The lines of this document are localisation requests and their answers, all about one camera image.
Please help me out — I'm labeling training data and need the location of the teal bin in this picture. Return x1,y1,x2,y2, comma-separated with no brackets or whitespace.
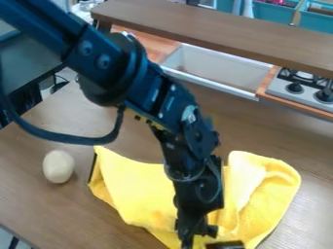
252,0,306,25
297,0,333,35

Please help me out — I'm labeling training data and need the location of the toy stove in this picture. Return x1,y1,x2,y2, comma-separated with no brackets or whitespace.
265,67,333,114

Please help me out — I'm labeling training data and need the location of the toy sink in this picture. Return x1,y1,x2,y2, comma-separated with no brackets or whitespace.
160,43,275,102

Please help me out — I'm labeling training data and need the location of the cream toy egg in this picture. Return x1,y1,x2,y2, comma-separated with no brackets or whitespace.
41,149,76,185

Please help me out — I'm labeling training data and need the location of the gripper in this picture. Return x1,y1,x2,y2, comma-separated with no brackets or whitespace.
162,155,247,249

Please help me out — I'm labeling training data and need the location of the yellow cloth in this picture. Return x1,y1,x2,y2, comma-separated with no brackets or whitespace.
87,145,302,249

